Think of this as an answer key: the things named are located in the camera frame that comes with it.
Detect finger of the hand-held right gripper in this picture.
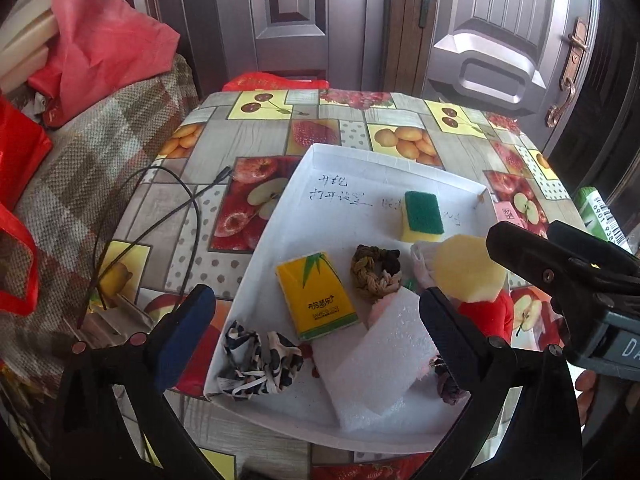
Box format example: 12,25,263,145
486,220,601,293
547,220,640,281

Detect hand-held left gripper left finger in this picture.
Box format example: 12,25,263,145
52,284,217,480

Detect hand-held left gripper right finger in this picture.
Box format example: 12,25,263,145
419,286,586,480

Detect blue purple braided scrunchie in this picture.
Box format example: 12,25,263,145
432,355,471,407

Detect red plush tomato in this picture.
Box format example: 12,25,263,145
457,290,515,351

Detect pale yellow round sponge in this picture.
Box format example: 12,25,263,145
432,234,508,303

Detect white foam block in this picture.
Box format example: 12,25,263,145
320,290,441,433

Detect brown yellow braided scrunchie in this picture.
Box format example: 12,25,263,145
350,244,404,303

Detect white paper tray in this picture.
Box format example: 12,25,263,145
202,142,516,453

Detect person's right hand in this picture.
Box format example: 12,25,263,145
575,367,598,411

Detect green gum package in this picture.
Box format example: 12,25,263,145
572,186,633,251

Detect pink tissue pack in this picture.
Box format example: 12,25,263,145
492,200,521,223

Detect beige cardboard piece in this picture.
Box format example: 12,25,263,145
85,295,156,346

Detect leopard print scrunchie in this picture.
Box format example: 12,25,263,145
217,320,304,401

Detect white sock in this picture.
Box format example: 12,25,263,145
410,241,441,291

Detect green and yellow sponge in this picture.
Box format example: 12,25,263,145
401,191,446,244

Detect yellow tissue pack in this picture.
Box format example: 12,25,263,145
275,251,362,342

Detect bright red plastic bag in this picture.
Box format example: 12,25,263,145
0,95,53,316

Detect red printed plastic bag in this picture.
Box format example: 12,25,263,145
222,72,331,93

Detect pinkish red plastic bag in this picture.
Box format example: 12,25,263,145
27,0,181,128

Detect cream foam boards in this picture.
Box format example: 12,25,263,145
0,10,56,91

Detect mauve panelled door leaf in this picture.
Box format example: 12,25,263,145
190,0,386,96

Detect copper door handle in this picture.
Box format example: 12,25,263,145
545,17,590,128

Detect black cable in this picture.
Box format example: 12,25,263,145
75,166,233,331

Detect mauve door with handle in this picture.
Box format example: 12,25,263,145
385,0,601,156

